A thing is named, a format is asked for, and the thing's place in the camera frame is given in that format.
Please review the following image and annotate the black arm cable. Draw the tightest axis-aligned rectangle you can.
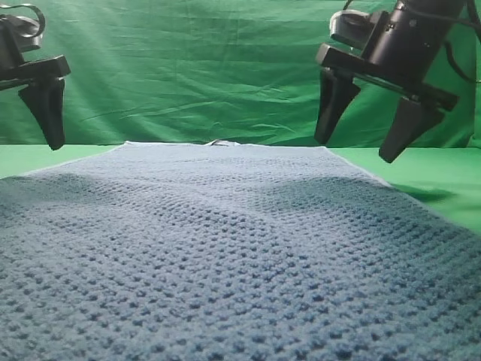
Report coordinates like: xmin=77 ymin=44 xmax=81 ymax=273
xmin=0 ymin=2 xmax=47 ymax=38
xmin=443 ymin=0 xmax=481 ymax=84

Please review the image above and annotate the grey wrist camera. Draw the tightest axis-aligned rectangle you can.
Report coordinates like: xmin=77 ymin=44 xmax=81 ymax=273
xmin=2 ymin=15 xmax=42 ymax=53
xmin=329 ymin=10 xmax=374 ymax=50

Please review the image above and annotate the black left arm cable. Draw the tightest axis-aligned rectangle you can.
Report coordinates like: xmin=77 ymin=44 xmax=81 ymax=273
xmin=0 ymin=2 xmax=47 ymax=38

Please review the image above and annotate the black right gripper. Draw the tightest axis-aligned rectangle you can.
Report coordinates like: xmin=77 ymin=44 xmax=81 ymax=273
xmin=314 ymin=1 xmax=459 ymax=163

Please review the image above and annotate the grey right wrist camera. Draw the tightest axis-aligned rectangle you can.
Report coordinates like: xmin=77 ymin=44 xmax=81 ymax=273
xmin=329 ymin=10 xmax=374 ymax=50

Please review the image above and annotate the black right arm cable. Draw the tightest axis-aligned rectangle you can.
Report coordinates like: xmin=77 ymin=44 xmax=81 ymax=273
xmin=443 ymin=0 xmax=481 ymax=84

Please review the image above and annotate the blue waffle-weave towel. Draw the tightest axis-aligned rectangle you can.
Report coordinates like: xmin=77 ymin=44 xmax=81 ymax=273
xmin=1 ymin=143 xmax=480 ymax=360

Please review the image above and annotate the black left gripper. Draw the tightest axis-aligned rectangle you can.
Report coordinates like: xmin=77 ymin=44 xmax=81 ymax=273
xmin=1 ymin=14 xmax=71 ymax=150

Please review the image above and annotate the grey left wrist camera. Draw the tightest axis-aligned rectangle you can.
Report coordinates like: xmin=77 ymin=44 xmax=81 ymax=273
xmin=2 ymin=15 xmax=42 ymax=53

